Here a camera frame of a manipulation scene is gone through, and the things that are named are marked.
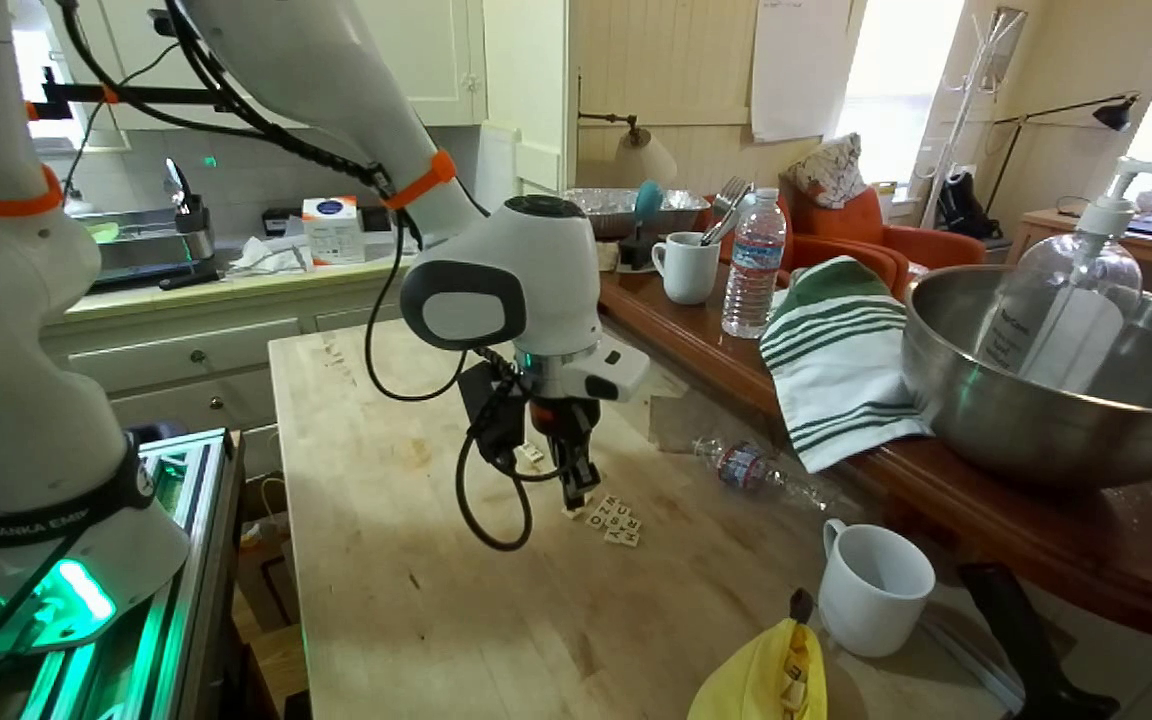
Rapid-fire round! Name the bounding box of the clear water bottle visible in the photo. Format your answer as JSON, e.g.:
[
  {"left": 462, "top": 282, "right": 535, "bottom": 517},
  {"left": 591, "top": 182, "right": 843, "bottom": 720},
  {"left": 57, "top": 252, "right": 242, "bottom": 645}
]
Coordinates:
[{"left": 720, "top": 187, "right": 786, "bottom": 341}]

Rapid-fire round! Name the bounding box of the orange armchair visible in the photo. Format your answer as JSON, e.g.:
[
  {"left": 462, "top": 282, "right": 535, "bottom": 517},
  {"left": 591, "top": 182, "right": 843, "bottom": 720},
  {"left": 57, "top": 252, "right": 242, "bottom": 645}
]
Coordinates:
[{"left": 786, "top": 187, "right": 988, "bottom": 291}]

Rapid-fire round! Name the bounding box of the yellow plastic bag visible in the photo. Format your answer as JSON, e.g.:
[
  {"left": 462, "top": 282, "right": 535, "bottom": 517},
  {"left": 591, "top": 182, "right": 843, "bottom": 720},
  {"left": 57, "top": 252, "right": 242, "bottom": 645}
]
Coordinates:
[{"left": 688, "top": 619, "right": 831, "bottom": 720}]

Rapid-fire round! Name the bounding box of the green striped towel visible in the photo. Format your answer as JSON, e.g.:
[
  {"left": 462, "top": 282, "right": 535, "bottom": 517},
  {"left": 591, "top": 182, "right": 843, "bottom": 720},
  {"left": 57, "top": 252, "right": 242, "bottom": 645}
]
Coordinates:
[{"left": 760, "top": 258, "right": 926, "bottom": 472}]

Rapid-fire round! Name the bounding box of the black desk lamp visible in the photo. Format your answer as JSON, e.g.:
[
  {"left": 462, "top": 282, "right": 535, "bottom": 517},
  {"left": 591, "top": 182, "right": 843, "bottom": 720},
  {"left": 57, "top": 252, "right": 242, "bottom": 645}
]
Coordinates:
[{"left": 982, "top": 92, "right": 1134, "bottom": 207}]

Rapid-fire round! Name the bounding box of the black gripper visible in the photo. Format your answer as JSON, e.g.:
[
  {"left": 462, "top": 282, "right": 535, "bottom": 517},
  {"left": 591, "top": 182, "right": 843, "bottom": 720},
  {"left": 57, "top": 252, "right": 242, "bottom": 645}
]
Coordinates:
[{"left": 531, "top": 399, "right": 598, "bottom": 513}]

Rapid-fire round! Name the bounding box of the white mug near table edge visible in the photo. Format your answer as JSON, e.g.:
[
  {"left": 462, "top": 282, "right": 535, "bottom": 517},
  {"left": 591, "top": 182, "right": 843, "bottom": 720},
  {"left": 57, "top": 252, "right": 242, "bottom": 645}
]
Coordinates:
[{"left": 820, "top": 522, "right": 935, "bottom": 660}]

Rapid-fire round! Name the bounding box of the steel mixing bowl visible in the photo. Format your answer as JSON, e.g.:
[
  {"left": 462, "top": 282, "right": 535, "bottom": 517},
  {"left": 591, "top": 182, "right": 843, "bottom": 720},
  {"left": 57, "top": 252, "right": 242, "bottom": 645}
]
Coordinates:
[{"left": 902, "top": 263, "right": 1152, "bottom": 492}]

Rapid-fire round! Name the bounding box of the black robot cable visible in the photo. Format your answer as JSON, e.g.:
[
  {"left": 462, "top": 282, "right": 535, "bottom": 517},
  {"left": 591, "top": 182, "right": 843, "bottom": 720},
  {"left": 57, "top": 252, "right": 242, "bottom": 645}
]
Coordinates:
[{"left": 361, "top": 213, "right": 568, "bottom": 555}]

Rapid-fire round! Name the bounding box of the white ceramic mug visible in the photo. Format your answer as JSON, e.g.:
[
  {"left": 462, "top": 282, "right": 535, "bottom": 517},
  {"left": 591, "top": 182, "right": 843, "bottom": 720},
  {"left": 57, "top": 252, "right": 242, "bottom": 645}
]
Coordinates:
[{"left": 651, "top": 234, "right": 720, "bottom": 303}]

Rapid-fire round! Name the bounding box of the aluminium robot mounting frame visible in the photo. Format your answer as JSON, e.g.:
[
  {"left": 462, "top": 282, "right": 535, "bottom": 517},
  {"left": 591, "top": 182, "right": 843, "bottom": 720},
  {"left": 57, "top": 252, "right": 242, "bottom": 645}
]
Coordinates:
[{"left": 0, "top": 430, "right": 234, "bottom": 720}]

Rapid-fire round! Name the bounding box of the hand sanitizer pump bottle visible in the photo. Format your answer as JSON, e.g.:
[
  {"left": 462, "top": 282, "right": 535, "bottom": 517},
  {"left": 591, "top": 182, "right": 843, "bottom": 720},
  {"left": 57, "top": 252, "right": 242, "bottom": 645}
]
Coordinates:
[{"left": 970, "top": 156, "right": 1152, "bottom": 393}]

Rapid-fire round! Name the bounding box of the crushed plastic bottle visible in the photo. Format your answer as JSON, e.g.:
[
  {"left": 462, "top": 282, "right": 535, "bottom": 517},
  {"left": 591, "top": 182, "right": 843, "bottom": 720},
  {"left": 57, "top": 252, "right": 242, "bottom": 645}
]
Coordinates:
[{"left": 696, "top": 439, "right": 823, "bottom": 513}]

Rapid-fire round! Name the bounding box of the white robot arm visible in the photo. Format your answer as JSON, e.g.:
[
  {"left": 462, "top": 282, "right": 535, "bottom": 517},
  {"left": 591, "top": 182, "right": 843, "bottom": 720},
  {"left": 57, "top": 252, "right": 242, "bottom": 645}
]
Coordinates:
[{"left": 0, "top": 0, "right": 621, "bottom": 652}]

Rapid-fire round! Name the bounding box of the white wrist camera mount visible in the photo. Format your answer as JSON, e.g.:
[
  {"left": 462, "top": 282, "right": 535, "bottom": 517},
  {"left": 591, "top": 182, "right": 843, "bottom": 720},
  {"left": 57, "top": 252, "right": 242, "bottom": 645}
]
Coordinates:
[{"left": 540, "top": 336, "right": 647, "bottom": 399}]

